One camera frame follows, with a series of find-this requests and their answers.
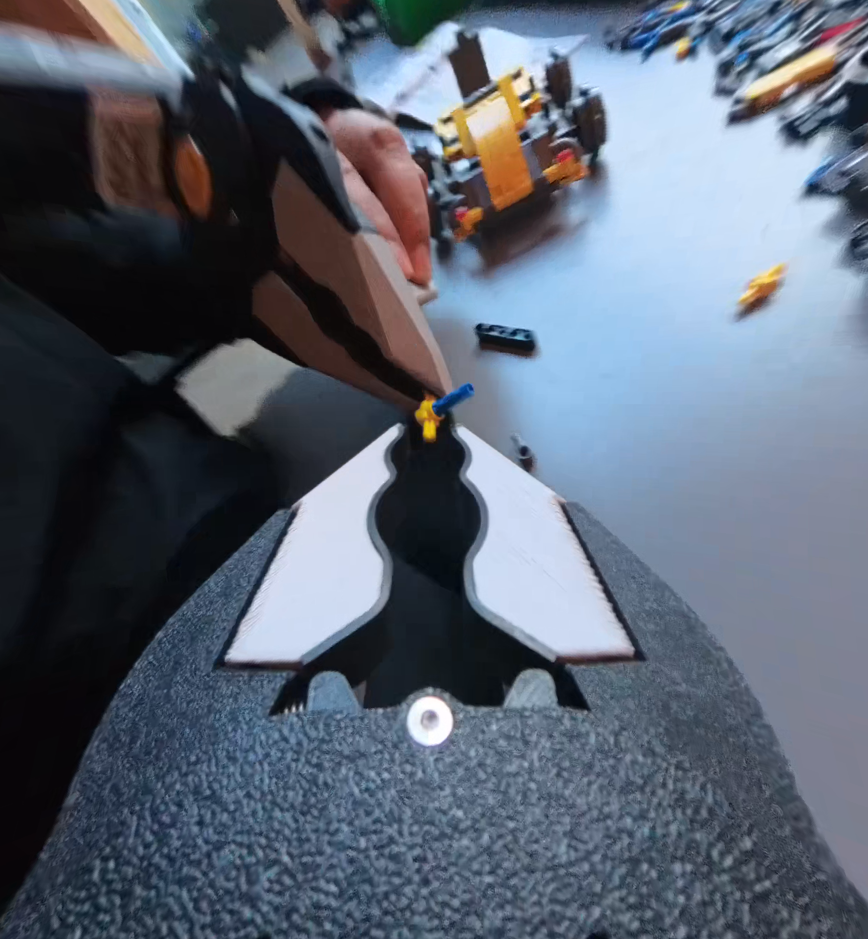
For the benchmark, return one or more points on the black holed beam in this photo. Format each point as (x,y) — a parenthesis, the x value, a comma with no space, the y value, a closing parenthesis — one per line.
(505,336)

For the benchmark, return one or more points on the green plastic bin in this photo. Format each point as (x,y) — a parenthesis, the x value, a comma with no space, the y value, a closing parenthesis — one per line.
(412,18)

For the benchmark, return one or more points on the yellow cross axle connector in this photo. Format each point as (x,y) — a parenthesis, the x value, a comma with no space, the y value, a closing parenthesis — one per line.
(762,284)
(426,418)

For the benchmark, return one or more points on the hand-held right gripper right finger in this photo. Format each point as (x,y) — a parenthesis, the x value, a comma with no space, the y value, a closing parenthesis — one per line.
(544,572)

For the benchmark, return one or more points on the blue pin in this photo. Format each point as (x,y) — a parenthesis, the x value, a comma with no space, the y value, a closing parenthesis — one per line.
(452,398)

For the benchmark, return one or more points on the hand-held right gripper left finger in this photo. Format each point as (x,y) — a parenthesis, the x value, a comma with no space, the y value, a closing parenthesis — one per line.
(316,572)

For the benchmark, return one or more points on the pile of building brick parts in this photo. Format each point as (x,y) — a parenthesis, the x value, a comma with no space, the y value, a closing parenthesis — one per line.
(808,73)

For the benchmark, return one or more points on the dark grey pin connector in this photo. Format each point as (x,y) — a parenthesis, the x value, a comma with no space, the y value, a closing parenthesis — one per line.
(523,449)

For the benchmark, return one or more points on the grey desk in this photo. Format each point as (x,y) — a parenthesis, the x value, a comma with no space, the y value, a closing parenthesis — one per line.
(661,440)

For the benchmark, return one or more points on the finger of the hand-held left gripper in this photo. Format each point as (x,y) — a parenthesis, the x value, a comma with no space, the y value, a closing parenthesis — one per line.
(360,286)
(294,323)

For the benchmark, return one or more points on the person's black sweater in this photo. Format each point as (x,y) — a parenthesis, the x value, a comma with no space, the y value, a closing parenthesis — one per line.
(52,513)

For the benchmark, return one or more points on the yellow brick vehicle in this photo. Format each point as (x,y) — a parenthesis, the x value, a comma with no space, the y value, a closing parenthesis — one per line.
(500,147)

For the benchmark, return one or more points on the person's left hand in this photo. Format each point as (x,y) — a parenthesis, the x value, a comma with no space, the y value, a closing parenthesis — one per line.
(382,183)

